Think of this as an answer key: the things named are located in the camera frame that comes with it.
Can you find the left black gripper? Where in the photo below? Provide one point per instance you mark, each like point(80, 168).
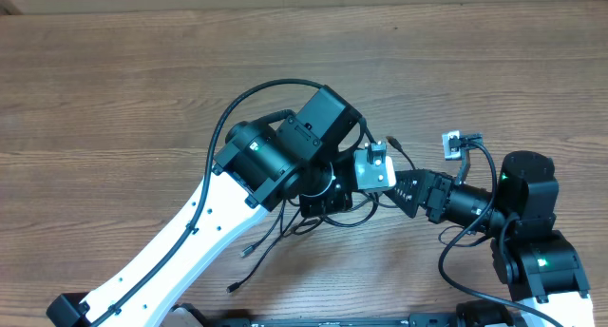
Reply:
point(333, 201)

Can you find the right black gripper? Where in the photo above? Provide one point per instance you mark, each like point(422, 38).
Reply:
point(440, 185)

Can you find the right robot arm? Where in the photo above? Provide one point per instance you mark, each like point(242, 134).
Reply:
point(542, 270)

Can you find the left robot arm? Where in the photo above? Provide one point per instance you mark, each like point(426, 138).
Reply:
point(264, 162)

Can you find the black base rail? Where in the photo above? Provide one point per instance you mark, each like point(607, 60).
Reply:
point(187, 315)

